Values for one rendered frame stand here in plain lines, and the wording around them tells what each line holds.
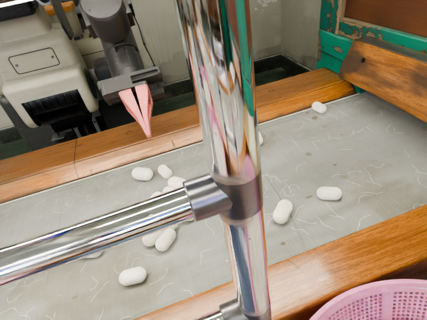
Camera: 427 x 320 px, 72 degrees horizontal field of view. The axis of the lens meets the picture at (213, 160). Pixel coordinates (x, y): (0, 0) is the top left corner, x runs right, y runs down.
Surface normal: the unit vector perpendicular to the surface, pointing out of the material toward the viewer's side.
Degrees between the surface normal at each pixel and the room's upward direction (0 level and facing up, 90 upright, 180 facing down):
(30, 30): 98
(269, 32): 90
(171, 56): 91
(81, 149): 0
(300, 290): 0
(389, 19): 90
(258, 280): 90
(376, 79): 67
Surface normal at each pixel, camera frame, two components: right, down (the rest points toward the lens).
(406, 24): -0.94, 0.30
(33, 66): 0.32, 0.65
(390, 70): -0.93, -0.02
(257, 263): 0.45, 0.50
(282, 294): -0.15, -0.78
